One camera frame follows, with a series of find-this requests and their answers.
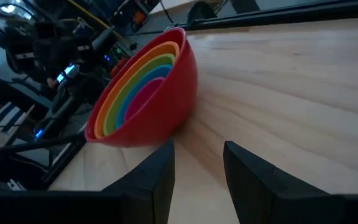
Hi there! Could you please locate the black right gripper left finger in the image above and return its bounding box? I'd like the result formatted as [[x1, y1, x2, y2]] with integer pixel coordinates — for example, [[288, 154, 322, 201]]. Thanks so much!
[[0, 141, 176, 224]]

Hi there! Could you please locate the yellow cable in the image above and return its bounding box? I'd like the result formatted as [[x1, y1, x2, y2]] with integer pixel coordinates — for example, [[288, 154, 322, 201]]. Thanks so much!
[[66, 0, 127, 43]]

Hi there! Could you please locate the blue plastic bowl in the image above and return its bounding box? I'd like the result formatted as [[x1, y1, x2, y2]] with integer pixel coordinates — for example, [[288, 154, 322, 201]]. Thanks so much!
[[114, 64, 173, 130]]

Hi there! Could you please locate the orange plastic bowl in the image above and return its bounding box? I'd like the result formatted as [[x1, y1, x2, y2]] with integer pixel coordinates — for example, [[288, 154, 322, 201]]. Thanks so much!
[[93, 40, 180, 139]]

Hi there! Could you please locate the black table edge rail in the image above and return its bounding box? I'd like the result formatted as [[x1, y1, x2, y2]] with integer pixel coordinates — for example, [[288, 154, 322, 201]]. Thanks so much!
[[41, 136, 87, 188], [185, 3, 358, 31]]

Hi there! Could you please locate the lit blue screen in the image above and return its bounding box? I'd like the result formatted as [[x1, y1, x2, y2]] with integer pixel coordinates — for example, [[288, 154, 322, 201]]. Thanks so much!
[[55, 63, 76, 84]]

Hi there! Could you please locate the thick black cable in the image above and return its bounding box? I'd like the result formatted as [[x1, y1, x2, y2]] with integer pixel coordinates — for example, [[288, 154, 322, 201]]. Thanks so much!
[[0, 133, 86, 158]]

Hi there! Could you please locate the small magenta plastic bowl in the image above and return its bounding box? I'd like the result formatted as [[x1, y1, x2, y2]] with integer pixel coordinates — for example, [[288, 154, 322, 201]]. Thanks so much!
[[123, 77, 167, 123]]

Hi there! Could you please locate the black rounded device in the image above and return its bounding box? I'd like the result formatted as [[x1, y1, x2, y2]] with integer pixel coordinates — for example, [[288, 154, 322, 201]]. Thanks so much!
[[186, 1, 218, 25]]

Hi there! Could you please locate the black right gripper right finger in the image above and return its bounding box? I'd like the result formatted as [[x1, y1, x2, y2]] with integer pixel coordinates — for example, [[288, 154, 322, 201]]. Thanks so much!
[[223, 140, 358, 224]]

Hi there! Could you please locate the green plastic bowl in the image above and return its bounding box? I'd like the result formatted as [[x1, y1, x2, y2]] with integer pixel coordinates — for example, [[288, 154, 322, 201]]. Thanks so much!
[[103, 53, 177, 136]]

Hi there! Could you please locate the white and blue striped object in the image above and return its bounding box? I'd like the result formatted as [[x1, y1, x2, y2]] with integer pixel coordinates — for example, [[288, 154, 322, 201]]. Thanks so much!
[[0, 101, 36, 135]]

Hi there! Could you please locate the large red plastic bowl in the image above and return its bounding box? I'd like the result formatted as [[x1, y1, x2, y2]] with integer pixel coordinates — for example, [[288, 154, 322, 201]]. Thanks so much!
[[84, 27, 198, 148]]

